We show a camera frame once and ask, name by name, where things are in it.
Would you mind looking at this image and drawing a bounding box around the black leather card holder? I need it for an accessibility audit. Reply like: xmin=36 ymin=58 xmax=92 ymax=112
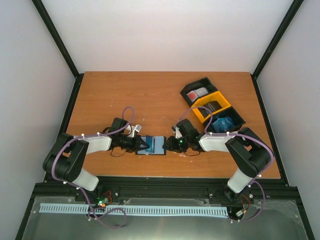
xmin=135 ymin=135 xmax=167 ymax=156

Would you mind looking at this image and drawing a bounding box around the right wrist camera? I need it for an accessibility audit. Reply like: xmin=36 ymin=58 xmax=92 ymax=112
xmin=171 ymin=126 xmax=183 ymax=139

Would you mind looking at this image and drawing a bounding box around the light blue cable duct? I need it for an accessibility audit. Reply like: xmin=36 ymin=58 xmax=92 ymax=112
xmin=38 ymin=203 xmax=228 ymax=218

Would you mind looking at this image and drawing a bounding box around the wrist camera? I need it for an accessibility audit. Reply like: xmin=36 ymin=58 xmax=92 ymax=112
xmin=171 ymin=126 xmax=183 ymax=139
xmin=129 ymin=124 xmax=142 ymax=138

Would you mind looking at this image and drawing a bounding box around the black card stack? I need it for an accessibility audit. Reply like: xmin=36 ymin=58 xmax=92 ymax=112
xmin=204 ymin=101 xmax=222 ymax=113

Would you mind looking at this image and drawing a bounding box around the red white card stack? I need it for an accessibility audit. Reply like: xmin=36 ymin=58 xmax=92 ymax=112
xmin=186 ymin=87 xmax=209 ymax=102

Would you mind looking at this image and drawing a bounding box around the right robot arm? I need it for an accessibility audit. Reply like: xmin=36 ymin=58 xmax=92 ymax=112
xmin=163 ymin=119 xmax=275 ymax=194

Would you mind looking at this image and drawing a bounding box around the black bin with red cards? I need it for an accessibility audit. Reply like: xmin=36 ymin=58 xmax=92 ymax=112
xmin=180 ymin=77 xmax=218 ymax=107

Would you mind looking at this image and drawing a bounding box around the blue card stack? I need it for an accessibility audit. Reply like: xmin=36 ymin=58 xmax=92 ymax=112
xmin=211 ymin=116 xmax=235 ymax=133

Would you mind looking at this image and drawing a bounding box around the black aluminium frame rail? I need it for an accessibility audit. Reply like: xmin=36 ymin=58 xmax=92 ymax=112
xmin=31 ymin=0 xmax=81 ymax=76

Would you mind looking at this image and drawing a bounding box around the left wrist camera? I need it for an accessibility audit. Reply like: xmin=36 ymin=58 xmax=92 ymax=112
xmin=129 ymin=124 xmax=142 ymax=138

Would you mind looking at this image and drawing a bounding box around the black bin with blue cards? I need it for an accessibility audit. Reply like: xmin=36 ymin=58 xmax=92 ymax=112
xmin=207 ymin=106 xmax=246 ymax=134

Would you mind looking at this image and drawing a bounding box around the yellow bin with black cards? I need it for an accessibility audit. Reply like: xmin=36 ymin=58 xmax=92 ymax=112
xmin=191 ymin=91 xmax=232 ymax=124

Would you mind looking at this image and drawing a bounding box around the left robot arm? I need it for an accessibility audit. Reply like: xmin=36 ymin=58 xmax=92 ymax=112
xmin=42 ymin=117 xmax=150 ymax=202

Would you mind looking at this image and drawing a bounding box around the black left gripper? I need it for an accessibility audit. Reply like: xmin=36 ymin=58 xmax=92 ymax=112
xmin=118 ymin=134 xmax=149 ymax=153

